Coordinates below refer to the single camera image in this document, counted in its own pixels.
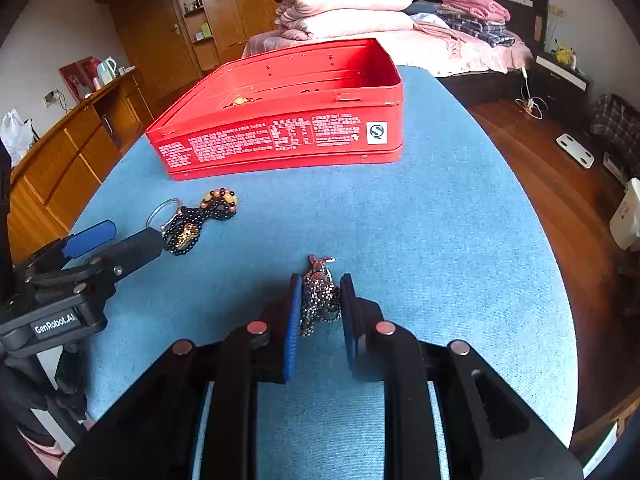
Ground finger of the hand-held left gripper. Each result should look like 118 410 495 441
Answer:
25 220 117 273
75 228 165 293

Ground white bathroom scale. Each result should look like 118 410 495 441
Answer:
556 133 596 170

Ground silver key ring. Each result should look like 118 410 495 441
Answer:
146 198 181 231

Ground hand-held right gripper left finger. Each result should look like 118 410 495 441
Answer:
57 274 304 480

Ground dark nightstand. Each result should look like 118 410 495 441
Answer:
530 52 593 126

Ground chair with plaid cloth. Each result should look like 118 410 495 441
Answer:
590 94 640 166

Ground wooden dresser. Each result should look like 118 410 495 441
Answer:
7 67 156 266

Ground sparkly dark beaded bracelet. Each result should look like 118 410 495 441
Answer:
299 255 343 337

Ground red framed picture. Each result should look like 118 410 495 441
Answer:
59 57 101 101

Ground pink loose cloth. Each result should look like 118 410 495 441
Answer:
412 20 461 56

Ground blue towel mat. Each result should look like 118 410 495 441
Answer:
65 65 578 480

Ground red metal tin box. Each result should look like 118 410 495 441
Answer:
145 37 405 182

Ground plaid folded clothes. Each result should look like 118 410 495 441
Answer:
435 7 516 48

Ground person's left hand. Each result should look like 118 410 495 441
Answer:
0 342 88 443

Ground brown orange bead bracelet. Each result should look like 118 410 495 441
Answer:
199 187 240 222

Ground light blue electric kettle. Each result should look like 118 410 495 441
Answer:
96 57 118 86

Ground white plastic bag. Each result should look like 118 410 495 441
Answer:
0 108 33 166

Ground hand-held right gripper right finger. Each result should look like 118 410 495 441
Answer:
339 274 585 480

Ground wooden door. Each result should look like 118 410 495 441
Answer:
107 0 203 103

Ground white floor appliance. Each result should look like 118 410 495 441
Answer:
609 177 640 252

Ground pink folded clothes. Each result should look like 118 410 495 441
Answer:
439 0 511 22

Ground black bead bracelet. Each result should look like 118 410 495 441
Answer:
161 205 208 256

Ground white power strip with cables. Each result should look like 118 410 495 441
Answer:
515 67 548 121

